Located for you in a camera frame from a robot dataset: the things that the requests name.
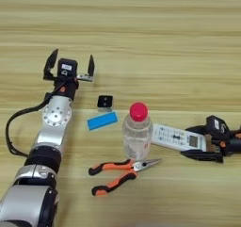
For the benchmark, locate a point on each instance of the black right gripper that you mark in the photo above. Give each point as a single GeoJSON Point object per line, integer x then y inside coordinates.
{"type": "Point", "coordinates": [230, 142]}

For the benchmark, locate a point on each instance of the small black cube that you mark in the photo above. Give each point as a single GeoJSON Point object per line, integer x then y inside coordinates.
{"type": "Point", "coordinates": [104, 101]}

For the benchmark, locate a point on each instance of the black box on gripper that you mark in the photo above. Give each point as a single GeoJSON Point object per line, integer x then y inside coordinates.
{"type": "Point", "coordinates": [67, 68]}
{"type": "Point", "coordinates": [216, 123]}

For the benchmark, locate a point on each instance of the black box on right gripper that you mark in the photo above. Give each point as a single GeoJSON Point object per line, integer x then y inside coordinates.
{"type": "Point", "coordinates": [216, 123]}

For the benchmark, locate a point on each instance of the clear bottle with red cap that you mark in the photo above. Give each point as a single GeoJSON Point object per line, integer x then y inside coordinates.
{"type": "Point", "coordinates": [137, 136]}

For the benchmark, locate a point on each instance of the orange black needle-nose pliers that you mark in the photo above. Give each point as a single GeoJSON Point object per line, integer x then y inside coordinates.
{"type": "Point", "coordinates": [117, 165]}

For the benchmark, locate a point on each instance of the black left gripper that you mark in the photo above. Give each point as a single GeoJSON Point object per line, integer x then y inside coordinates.
{"type": "Point", "coordinates": [67, 89]}

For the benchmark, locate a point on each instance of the blue rectangular block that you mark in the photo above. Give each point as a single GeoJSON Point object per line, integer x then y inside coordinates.
{"type": "Point", "coordinates": [102, 121]}

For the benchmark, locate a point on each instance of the white remote control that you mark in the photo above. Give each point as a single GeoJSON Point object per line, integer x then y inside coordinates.
{"type": "Point", "coordinates": [169, 136]}

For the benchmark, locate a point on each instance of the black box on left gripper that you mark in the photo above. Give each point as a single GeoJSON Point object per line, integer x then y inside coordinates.
{"type": "Point", "coordinates": [67, 68]}

